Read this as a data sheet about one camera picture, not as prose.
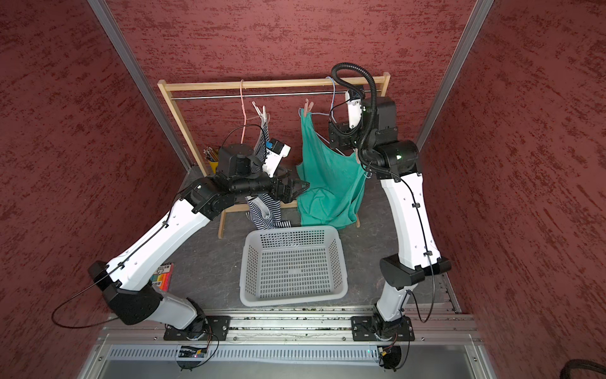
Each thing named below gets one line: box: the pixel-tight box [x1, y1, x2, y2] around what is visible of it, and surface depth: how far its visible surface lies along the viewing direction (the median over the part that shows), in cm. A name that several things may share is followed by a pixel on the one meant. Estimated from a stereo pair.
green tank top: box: [295, 108, 368, 230], surface depth 83 cm
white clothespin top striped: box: [251, 101, 269, 123], surface depth 80 cm
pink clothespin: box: [304, 97, 315, 118], surface depth 79 cm
